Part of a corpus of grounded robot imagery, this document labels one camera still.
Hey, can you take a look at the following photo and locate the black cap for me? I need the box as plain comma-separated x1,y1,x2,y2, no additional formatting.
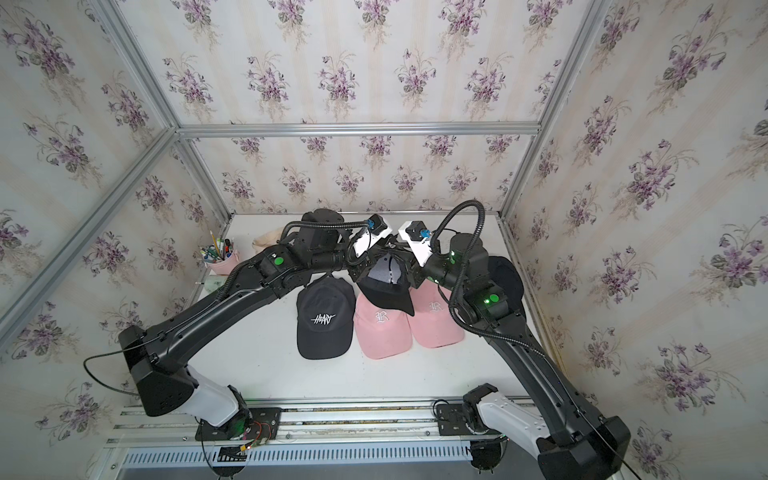
357,254,415,316
488,256,525,311

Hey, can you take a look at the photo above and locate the dark grey baseball cap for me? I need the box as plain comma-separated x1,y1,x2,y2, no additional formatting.
296,274,356,360

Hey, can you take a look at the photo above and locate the pink cap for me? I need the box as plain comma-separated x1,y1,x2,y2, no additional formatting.
408,280,465,349
354,295,413,360

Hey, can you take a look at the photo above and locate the beige cap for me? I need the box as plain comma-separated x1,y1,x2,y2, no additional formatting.
251,228,282,254

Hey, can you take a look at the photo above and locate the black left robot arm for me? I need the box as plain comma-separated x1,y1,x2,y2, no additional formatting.
119,209,391,437

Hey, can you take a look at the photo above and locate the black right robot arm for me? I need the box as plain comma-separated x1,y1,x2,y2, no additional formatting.
400,231,631,479

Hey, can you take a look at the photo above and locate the pink pen cup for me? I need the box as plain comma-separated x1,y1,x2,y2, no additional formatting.
199,238,241,276

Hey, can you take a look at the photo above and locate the green tape dispenser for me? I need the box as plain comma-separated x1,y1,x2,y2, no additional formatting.
202,275,228,295

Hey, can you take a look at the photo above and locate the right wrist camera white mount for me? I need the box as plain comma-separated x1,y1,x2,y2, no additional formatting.
398,221,432,267

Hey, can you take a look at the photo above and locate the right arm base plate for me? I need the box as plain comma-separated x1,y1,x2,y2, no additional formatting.
431,399,501,437

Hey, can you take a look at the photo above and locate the aluminium rail frame front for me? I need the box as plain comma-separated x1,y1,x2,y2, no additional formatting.
87,397,538,479

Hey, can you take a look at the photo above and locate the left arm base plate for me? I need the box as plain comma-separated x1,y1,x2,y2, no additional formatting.
195,407,283,443

